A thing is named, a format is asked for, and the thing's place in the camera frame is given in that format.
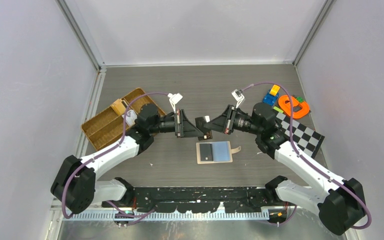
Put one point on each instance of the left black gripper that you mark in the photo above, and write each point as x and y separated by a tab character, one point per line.
185	128

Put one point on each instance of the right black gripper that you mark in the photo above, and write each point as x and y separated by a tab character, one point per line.
225	122

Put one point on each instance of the black credit card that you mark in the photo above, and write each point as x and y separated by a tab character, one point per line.
206	152
207	133

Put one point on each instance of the beige card holder wallet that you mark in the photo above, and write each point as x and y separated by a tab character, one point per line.
221	152

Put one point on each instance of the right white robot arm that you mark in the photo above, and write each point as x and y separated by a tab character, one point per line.
339	203

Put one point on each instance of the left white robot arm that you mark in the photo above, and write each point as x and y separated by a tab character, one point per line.
77	183

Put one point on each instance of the white credit card in tray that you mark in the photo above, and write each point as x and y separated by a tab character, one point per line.
130	117

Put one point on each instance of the gold credit card in tray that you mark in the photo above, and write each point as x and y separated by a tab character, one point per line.
119	106

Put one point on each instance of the blue toy block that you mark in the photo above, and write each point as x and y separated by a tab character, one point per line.
270	99

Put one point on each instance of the lime green stick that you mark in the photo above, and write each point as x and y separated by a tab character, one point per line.
278	109

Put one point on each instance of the yellow toy block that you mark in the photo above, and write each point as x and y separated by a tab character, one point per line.
274	91

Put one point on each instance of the orange plastic letter toy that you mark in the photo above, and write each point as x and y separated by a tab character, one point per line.
291	106

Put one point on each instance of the woven wicker tray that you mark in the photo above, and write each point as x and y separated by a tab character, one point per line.
106	127

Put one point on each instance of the green toy block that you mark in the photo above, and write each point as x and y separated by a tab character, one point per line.
300	99

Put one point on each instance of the black white checkerboard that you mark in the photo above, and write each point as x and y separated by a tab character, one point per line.
306	138

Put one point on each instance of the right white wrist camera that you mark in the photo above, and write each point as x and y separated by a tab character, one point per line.
238	96

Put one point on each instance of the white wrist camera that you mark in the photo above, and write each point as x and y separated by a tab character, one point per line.
174	98
238	96

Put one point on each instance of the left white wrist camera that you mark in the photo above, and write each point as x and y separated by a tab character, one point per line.
174	98

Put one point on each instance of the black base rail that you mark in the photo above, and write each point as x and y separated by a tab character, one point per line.
242	199

